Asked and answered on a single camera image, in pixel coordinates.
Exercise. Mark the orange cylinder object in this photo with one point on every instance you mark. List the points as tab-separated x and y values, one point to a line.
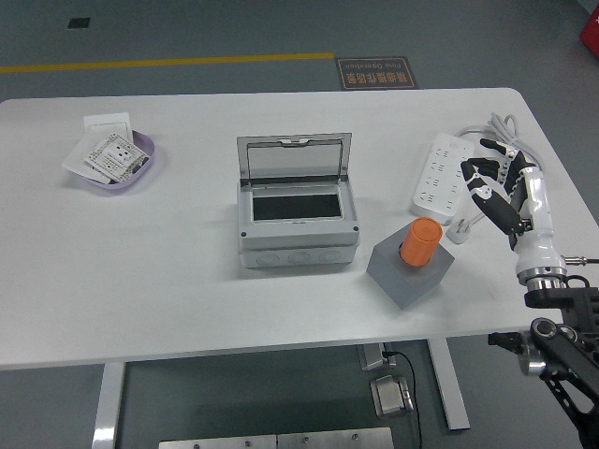
421	241

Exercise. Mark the grey under-table control box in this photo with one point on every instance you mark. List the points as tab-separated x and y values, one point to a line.
372	357

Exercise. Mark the white wall switch plate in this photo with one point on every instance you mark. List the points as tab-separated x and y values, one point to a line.
107	124

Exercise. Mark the silver metal box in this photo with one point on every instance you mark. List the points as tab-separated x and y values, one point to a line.
390	395

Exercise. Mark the plain white flat panel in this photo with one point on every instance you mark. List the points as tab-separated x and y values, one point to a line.
75	159

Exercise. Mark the white power strip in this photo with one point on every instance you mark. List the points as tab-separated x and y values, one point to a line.
444	159

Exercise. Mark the grey cube holder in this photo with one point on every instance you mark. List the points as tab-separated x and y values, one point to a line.
402	285

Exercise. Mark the grey metal plate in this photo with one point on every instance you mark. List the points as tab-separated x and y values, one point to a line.
334	439
215	443

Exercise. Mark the yellow floor tape line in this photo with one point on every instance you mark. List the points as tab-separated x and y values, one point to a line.
164	62

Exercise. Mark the dark square floor hatch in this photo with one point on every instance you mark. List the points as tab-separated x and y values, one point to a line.
78	23

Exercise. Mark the black orange floor sign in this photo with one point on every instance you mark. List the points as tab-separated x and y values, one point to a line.
374	75

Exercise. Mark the white socket panel printed wrap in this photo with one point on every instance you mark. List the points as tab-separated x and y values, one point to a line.
117	156

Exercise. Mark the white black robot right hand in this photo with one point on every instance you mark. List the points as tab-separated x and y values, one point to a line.
536	224

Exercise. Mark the red object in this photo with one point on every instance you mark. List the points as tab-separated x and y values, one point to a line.
592	33

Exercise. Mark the grey junction box with lid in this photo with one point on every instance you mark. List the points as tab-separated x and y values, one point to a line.
295	243

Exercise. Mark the white table leg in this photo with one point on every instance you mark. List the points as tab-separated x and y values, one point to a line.
108	407
449	388

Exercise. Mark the purple plastic tray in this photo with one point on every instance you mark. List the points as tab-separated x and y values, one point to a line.
147	147

